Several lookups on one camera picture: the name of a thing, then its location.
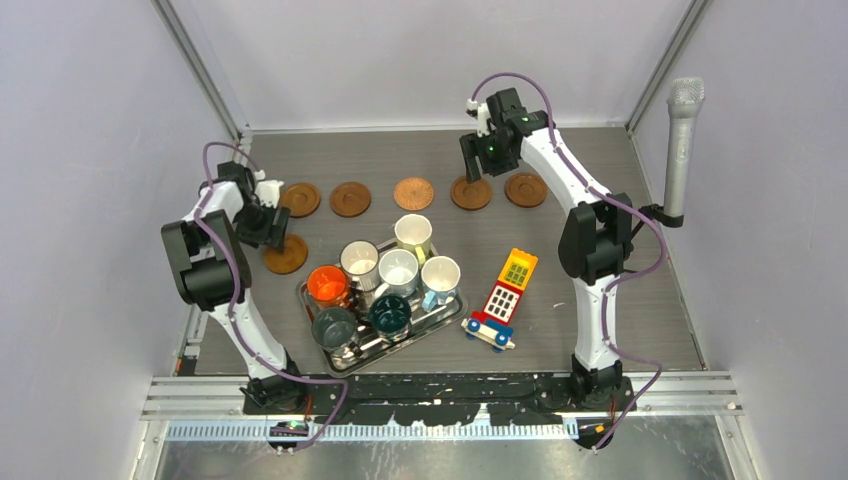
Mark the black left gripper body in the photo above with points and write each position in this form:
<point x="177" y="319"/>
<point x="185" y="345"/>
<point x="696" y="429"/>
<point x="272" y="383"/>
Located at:
<point x="256" y="223"/>

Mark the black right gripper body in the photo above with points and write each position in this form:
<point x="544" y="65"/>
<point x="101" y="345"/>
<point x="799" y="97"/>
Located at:
<point x="488" y="151"/>

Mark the brown wooden coaster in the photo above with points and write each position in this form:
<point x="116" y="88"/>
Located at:
<point x="301" y="199"/>
<point x="288" y="260"/>
<point x="526" y="190"/>
<point x="471" y="196"/>
<point x="350" y="199"/>

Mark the light patterned wooden coaster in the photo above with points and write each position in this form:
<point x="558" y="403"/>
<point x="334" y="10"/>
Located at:
<point x="413" y="193"/>

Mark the silver metal tray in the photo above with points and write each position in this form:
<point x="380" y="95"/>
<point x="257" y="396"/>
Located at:
<point x="370" y="348"/>

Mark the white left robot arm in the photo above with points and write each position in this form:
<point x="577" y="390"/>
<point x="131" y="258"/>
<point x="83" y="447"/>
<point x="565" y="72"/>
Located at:
<point x="204" y="249"/>

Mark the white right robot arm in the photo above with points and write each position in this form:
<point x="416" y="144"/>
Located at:
<point x="596" y="238"/>

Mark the orange cup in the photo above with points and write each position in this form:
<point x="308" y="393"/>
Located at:
<point x="329" y="286"/>

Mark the white metallic cup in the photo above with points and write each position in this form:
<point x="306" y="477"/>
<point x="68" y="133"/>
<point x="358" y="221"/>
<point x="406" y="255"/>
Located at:
<point x="359" y="260"/>

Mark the dark grey cup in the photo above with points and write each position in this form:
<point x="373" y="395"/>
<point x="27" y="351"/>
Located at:
<point x="335" y="328"/>

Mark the grey white cup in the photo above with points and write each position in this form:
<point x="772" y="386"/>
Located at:
<point x="399" y="273"/>

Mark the dark teal cup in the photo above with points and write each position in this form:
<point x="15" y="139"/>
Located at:
<point x="391" y="317"/>

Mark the black microphone tripod stand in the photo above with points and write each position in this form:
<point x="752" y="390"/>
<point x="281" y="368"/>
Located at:
<point x="651" y="216"/>

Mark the colourful toy brick truck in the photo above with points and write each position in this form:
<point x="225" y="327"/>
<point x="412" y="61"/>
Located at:
<point x="492" y="323"/>

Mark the silver grey microphone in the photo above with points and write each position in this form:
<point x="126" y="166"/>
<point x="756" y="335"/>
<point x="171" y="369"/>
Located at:
<point x="687" y="95"/>

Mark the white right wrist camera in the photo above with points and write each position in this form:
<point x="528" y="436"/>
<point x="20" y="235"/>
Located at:
<point x="479" y="111"/>

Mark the yellow green handled cup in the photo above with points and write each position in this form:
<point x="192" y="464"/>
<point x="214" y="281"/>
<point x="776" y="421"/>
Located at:
<point x="413" y="233"/>

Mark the light blue handled cup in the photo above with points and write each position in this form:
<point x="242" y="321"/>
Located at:
<point x="440" y="277"/>

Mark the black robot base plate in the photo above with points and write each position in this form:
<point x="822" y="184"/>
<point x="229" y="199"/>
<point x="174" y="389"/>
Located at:
<point x="445" y="399"/>

